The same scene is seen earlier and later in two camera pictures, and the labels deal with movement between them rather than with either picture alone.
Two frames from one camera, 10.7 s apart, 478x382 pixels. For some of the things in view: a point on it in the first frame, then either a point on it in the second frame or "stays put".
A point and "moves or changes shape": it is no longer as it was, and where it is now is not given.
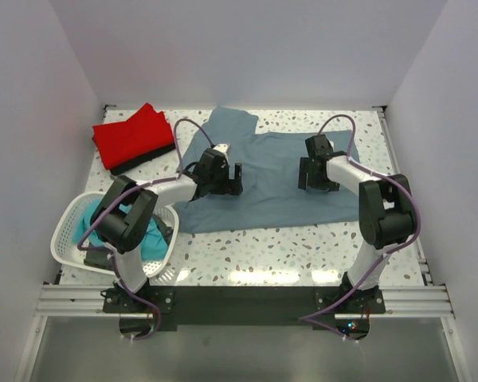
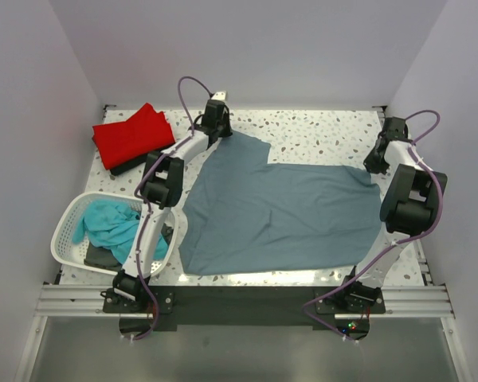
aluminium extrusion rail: x=74 y=300 stays put
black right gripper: x=305 y=169 → x=371 y=166
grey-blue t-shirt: x=270 y=192 moves or changes shape
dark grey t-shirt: x=103 y=259 stays put
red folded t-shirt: x=143 y=133 stays put
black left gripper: x=230 y=187 → x=227 y=133
